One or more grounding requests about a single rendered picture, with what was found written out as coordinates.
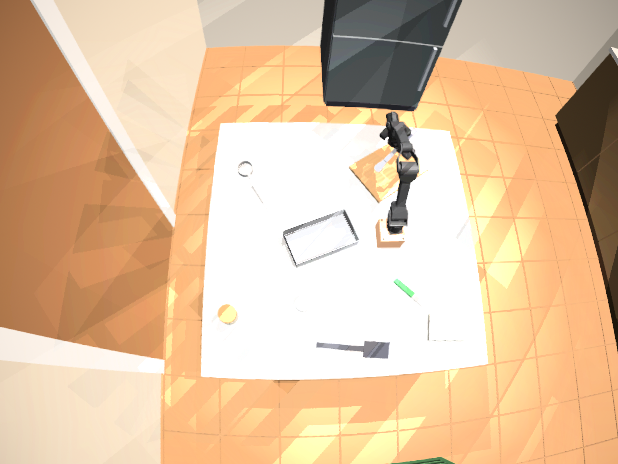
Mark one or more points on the grey spatula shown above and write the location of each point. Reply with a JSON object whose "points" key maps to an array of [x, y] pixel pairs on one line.
{"points": [[371, 349]]}

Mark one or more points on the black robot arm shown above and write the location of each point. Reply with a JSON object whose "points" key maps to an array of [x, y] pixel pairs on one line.
{"points": [[398, 132]]}

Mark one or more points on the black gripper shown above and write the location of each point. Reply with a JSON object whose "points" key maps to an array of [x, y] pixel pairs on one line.
{"points": [[384, 134]]}

